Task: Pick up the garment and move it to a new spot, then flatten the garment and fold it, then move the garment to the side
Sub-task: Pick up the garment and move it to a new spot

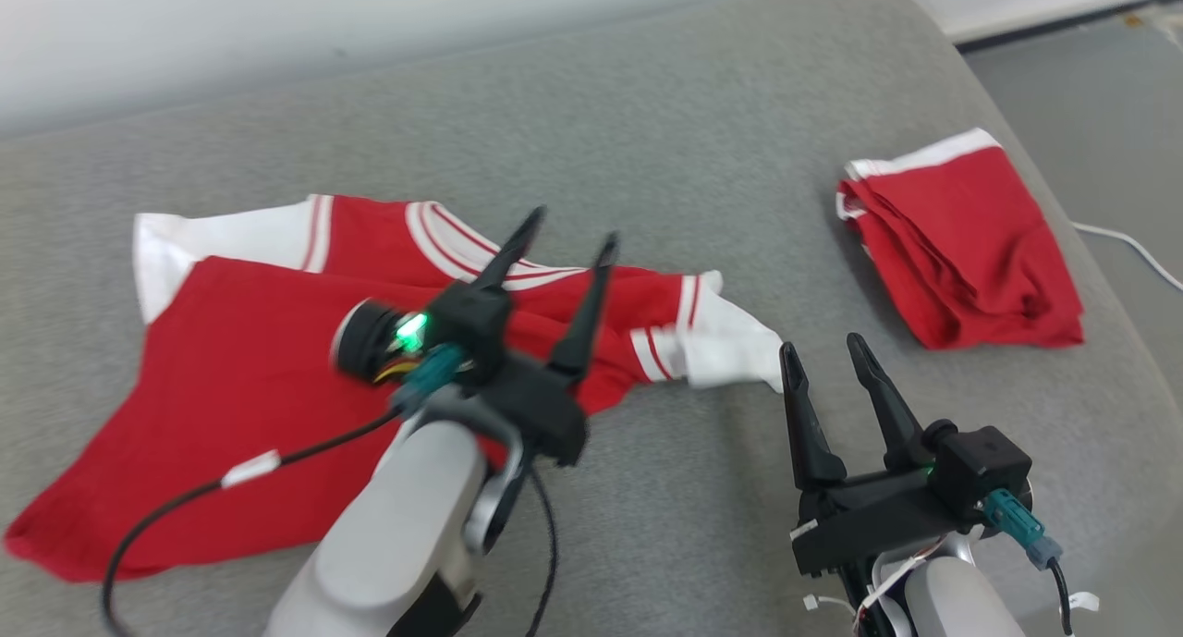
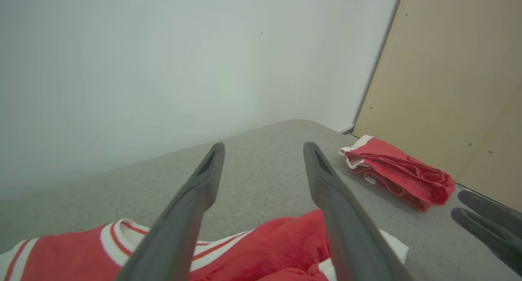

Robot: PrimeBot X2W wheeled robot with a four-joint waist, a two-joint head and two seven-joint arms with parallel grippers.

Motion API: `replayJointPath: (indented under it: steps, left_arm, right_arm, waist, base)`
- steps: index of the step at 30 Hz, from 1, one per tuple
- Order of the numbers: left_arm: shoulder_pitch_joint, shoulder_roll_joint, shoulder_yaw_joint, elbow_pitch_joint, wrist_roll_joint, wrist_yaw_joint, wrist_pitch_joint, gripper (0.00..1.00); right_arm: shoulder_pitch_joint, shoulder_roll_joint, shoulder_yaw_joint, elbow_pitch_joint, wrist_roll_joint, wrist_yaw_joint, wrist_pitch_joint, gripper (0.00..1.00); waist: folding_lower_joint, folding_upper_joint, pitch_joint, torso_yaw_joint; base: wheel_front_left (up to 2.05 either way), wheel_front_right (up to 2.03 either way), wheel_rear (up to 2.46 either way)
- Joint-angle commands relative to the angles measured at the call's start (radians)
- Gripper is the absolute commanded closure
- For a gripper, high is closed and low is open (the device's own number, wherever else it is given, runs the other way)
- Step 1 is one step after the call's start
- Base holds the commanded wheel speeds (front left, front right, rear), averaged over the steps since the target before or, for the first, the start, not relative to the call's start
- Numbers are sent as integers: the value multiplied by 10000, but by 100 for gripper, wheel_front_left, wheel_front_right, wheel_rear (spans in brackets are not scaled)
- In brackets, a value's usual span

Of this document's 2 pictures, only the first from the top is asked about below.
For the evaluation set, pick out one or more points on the red shorts white trim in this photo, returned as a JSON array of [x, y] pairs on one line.
[[970, 249]]

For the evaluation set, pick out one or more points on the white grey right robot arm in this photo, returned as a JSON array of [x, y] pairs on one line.
[[952, 600]]

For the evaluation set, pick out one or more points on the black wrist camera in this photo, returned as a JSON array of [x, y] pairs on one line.
[[471, 318], [984, 461]]

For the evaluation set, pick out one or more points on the red white jersey shirt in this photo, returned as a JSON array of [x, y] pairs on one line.
[[231, 387]]

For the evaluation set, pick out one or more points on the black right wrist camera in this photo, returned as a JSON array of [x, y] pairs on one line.
[[984, 461]]

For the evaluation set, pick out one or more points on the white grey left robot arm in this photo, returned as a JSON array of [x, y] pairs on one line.
[[397, 545]]

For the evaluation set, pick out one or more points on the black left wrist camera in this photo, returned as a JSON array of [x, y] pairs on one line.
[[471, 318]]

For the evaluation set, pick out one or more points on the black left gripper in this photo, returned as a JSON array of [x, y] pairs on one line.
[[541, 406]]

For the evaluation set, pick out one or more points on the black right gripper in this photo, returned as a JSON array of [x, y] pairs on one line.
[[859, 517]]

